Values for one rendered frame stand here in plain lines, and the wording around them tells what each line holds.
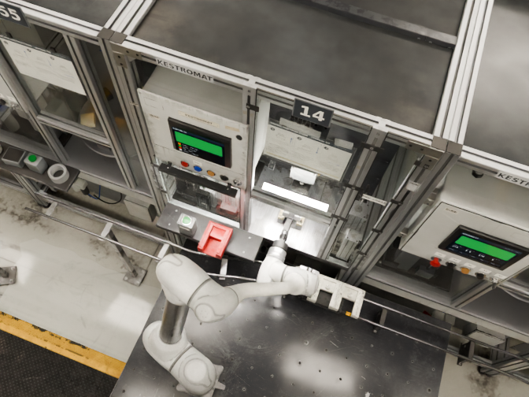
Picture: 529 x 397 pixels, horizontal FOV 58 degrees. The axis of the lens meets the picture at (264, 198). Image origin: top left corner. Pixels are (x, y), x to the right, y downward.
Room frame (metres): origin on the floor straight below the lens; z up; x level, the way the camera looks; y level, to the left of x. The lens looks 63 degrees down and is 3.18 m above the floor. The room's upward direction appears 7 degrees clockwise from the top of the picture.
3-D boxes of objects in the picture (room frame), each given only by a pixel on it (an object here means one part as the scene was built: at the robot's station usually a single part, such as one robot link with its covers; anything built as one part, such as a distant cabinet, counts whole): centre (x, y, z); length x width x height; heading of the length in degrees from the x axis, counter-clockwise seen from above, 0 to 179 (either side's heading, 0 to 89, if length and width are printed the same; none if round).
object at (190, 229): (0.93, 0.36, 0.97); 0.08 x 0.08 x 0.12; 75
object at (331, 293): (0.70, -0.36, 0.84); 0.36 x 0.14 x 0.10; 75
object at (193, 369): (0.25, 0.22, 0.85); 0.18 x 0.16 x 0.22; 56
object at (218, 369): (0.24, 0.19, 0.71); 0.22 x 0.18 x 0.06; 75
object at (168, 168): (0.98, 0.29, 1.37); 0.36 x 0.04 x 0.04; 75
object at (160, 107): (1.11, 0.26, 1.60); 0.42 x 0.29 x 0.46; 75
